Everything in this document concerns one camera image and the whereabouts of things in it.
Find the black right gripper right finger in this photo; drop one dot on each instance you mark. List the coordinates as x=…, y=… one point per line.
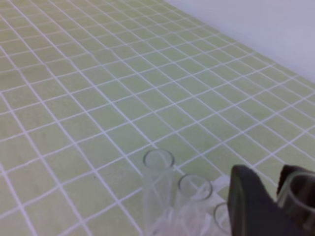
x=290, y=179

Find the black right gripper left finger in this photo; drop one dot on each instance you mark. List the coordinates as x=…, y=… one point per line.
x=252, y=212

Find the clear glass test tube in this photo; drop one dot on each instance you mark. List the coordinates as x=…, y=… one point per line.
x=299, y=194

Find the glass tube in rack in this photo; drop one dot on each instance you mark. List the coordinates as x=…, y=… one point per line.
x=221, y=220
x=192, y=197
x=157, y=191

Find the white plastic test tube rack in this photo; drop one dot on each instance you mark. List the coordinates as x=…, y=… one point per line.
x=178, y=227

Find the leftmost glass tube in rack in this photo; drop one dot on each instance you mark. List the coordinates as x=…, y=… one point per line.
x=157, y=191

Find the green grid tablecloth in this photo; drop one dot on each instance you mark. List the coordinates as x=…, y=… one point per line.
x=87, y=87

